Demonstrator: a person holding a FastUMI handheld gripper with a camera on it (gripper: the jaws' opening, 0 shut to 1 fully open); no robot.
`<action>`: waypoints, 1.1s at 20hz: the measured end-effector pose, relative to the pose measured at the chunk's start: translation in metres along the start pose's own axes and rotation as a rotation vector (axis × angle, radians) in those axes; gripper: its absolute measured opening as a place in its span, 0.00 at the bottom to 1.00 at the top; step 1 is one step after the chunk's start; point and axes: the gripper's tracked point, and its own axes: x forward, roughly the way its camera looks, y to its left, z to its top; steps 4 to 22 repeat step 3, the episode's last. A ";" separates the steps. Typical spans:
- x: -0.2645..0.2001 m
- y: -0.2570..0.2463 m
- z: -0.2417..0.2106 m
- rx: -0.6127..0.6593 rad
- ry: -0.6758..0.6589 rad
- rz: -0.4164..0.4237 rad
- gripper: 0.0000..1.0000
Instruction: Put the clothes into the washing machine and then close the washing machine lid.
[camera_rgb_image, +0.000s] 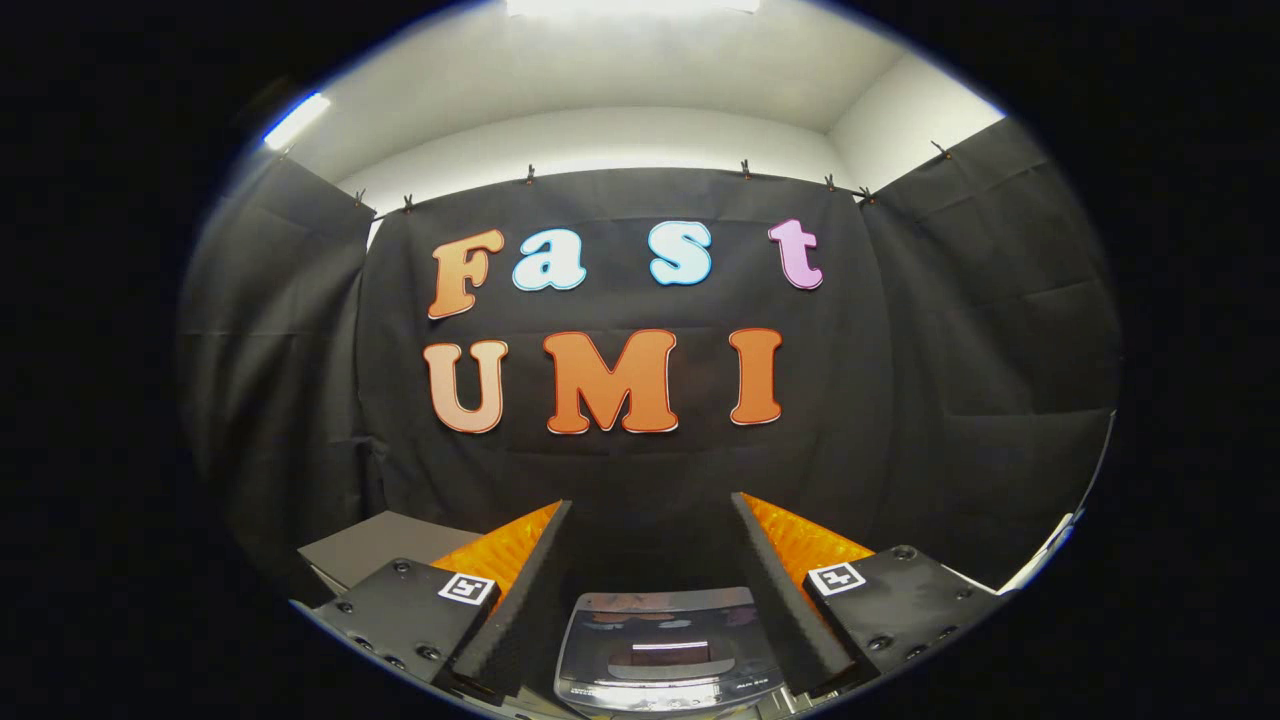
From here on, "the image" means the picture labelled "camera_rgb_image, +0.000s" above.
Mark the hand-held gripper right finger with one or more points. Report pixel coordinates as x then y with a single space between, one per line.
775 600

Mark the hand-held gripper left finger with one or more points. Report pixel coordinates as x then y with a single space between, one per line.
525 600

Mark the transparent washing machine lid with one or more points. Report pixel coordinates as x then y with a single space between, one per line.
665 620

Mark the grey washing machine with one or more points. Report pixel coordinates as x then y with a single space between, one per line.
670 695

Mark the grey cabinet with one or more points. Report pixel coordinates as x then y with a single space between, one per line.
380 540

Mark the white board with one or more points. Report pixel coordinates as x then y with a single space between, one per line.
1040 560

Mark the row of black cloth clips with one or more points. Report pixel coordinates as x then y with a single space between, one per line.
530 173

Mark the fluorescent tube light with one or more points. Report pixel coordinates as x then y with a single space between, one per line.
296 122

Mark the ceiling light panel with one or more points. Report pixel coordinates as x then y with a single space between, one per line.
630 6

